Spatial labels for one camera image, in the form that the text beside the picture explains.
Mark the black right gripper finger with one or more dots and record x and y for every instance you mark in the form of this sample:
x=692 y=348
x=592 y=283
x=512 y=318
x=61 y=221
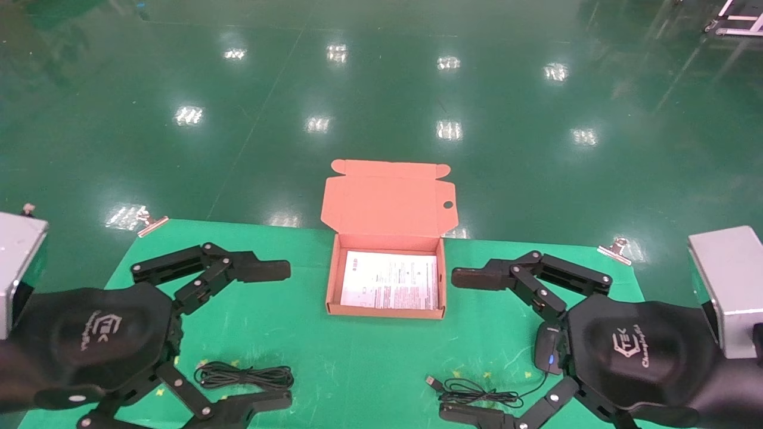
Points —
x=477 y=277
x=471 y=415

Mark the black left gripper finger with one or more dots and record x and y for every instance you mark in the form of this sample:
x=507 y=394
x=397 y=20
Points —
x=256 y=405
x=262 y=270

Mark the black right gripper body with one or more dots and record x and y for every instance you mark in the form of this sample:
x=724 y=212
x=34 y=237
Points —
x=644 y=357

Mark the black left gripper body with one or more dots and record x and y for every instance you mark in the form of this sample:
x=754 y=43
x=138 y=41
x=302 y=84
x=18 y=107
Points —
x=89 y=339

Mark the orange cardboard box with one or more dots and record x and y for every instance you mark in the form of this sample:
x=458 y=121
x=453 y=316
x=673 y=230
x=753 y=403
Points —
x=387 y=202

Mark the white printed paper sheet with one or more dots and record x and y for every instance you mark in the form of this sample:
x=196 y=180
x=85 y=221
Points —
x=387 y=280

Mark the copper binder clip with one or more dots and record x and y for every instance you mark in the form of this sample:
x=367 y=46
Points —
x=614 y=251
x=152 y=224

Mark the green table mat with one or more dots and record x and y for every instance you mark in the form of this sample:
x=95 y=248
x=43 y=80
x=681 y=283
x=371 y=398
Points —
x=357 y=357

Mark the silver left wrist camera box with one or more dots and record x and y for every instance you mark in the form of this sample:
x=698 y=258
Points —
x=18 y=250

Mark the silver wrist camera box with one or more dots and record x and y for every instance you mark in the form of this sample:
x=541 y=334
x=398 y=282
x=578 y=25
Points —
x=18 y=250
x=733 y=280

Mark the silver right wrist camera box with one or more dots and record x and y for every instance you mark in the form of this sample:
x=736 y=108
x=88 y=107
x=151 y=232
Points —
x=733 y=280

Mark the white wheeled cart frame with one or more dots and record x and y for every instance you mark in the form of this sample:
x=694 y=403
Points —
x=742 y=31

